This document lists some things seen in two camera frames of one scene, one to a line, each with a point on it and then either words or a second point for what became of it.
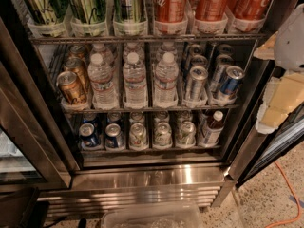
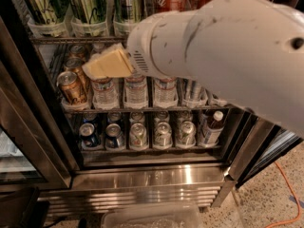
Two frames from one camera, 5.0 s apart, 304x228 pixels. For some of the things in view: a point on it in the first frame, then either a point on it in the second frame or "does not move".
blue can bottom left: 87,135 does not move
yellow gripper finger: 282,94 -> 110,63
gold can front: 71,88 does not move
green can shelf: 45,4 does not move
